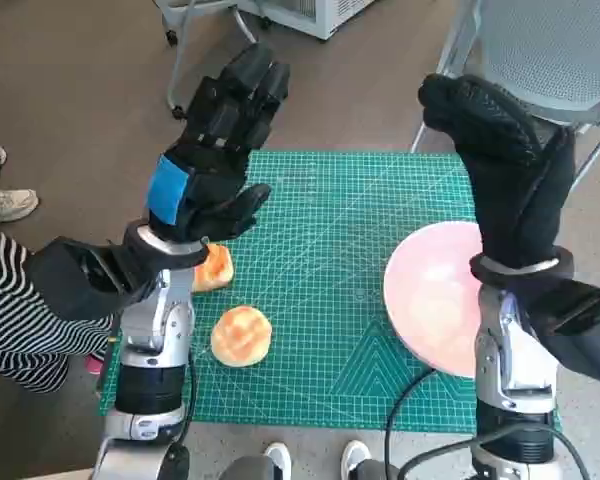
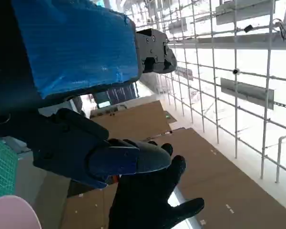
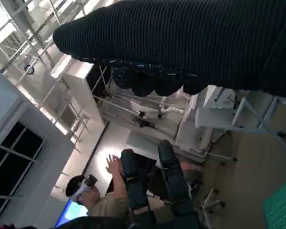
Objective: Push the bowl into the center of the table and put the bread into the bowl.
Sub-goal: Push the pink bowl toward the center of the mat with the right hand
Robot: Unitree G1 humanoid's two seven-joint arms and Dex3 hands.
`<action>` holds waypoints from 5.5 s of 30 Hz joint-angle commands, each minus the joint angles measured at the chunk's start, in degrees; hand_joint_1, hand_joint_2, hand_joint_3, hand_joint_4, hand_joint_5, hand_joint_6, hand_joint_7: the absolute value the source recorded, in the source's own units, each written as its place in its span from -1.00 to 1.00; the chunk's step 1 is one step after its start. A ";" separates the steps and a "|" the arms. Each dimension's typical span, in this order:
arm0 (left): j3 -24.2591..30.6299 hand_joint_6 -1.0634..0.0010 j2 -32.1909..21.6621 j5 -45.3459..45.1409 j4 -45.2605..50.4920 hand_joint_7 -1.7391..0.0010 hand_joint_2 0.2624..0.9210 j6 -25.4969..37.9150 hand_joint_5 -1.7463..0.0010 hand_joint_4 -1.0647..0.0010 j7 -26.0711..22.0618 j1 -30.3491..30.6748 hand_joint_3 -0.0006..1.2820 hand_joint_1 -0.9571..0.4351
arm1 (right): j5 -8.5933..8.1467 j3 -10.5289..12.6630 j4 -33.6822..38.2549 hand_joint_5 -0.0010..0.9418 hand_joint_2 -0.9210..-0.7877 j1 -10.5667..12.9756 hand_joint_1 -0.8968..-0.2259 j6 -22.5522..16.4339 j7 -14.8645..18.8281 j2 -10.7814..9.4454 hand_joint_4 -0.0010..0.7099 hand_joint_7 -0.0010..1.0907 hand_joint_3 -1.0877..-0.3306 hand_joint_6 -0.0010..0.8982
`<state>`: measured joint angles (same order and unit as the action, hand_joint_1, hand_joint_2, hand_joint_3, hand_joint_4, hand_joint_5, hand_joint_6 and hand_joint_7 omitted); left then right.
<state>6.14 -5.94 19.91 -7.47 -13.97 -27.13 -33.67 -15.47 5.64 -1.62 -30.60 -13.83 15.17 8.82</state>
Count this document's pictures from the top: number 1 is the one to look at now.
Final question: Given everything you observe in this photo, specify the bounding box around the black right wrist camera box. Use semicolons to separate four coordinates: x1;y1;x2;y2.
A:
524;279;600;385

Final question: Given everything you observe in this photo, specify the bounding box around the white shoe with black trim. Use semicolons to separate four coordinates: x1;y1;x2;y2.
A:
264;442;293;480
340;439;372;480

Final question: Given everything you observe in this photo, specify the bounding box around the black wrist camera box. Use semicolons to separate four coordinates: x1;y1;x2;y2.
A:
524;279;600;385
27;237;141;321

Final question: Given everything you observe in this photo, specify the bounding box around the oblong striped toy bread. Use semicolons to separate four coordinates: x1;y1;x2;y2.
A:
192;243;235;295

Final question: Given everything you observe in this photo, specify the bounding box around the person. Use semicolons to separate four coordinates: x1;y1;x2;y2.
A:
0;222;119;396

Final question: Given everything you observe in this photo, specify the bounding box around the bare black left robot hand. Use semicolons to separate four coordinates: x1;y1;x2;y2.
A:
144;42;292;247

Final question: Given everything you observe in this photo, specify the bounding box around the grey mesh chair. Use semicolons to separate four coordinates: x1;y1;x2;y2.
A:
409;0;600;201

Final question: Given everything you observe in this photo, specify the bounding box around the green cutting mat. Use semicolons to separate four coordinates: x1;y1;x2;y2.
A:
98;149;564;434

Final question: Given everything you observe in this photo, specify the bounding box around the long black robot cable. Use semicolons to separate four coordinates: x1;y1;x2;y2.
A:
383;368;437;480

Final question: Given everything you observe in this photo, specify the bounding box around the grey knee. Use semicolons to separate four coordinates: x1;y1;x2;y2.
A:
354;459;402;480
219;454;277;480

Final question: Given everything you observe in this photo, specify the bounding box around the grey chair frame with casters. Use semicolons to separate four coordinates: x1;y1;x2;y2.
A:
158;0;271;120

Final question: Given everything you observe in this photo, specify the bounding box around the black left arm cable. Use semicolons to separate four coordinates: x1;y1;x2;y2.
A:
172;294;198;451

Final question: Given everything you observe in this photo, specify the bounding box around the round toy bread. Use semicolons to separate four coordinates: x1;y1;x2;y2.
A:
210;306;274;369

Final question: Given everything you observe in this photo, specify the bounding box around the white cabinet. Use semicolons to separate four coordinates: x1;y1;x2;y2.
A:
239;0;376;44

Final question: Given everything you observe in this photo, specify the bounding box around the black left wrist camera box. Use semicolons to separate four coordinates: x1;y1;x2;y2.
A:
27;237;141;321

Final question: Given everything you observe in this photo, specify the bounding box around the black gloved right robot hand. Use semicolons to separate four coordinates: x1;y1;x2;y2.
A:
417;73;580;271

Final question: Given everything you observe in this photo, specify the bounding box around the pink bowl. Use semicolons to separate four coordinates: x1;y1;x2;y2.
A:
383;220;484;380

